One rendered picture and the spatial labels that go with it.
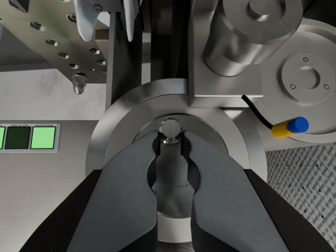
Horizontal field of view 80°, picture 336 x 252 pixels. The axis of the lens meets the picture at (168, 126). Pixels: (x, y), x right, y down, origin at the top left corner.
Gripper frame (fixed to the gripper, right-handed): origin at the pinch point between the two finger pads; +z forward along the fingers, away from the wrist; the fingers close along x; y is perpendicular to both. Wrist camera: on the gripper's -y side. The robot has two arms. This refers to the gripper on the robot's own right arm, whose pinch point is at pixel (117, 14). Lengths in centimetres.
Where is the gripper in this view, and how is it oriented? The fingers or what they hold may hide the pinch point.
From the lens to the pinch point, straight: 25.8
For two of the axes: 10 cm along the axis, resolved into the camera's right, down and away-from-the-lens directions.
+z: -0.2, 1.9, 9.8
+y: 0.1, 9.8, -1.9
